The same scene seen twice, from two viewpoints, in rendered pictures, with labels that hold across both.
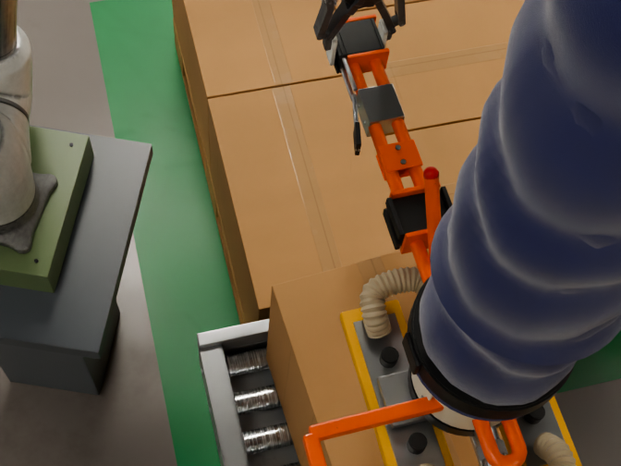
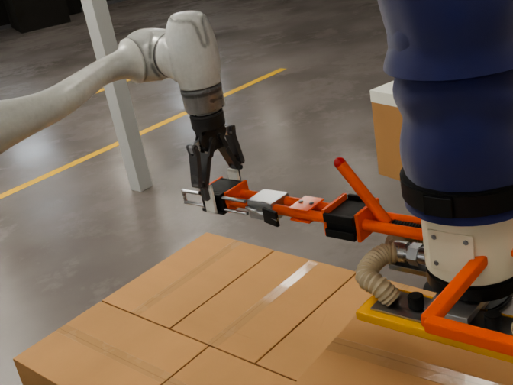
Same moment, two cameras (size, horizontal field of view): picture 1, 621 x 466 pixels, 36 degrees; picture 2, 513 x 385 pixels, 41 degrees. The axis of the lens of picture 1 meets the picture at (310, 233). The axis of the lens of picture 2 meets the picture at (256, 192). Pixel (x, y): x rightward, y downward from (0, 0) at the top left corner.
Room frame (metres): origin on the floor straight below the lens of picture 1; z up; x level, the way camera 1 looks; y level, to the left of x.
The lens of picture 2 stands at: (-0.31, 0.48, 1.90)
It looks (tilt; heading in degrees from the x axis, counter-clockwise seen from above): 24 degrees down; 336
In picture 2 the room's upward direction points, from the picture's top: 10 degrees counter-clockwise
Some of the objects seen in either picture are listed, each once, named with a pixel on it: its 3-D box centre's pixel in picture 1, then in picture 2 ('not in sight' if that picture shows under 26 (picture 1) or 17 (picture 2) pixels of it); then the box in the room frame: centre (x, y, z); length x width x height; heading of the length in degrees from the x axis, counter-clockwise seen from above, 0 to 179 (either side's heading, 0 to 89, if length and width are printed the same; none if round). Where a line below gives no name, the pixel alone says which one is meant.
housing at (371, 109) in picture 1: (379, 110); (269, 205); (0.93, -0.08, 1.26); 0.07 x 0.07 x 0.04; 23
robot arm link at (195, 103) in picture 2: not in sight; (203, 98); (1.05, -0.03, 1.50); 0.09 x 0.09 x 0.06
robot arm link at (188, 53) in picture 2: not in sight; (188, 48); (1.06, -0.03, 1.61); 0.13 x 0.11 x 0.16; 13
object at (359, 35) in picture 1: (360, 44); (225, 194); (1.06, -0.04, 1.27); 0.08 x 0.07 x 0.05; 23
